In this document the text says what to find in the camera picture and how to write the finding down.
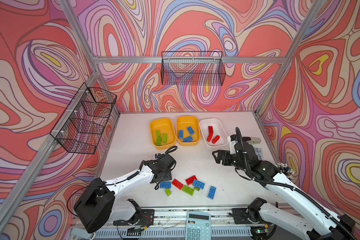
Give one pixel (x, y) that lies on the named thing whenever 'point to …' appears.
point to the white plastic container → (213, 132)
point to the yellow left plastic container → (163, 133)
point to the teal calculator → (198, 225)
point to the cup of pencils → (285, 169)
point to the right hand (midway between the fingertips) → (220, 156)
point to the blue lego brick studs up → (190, 130)
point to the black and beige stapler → (251, 140)
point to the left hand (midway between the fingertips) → (166, 175)
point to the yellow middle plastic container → (183, 137)
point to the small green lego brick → (168, 192)
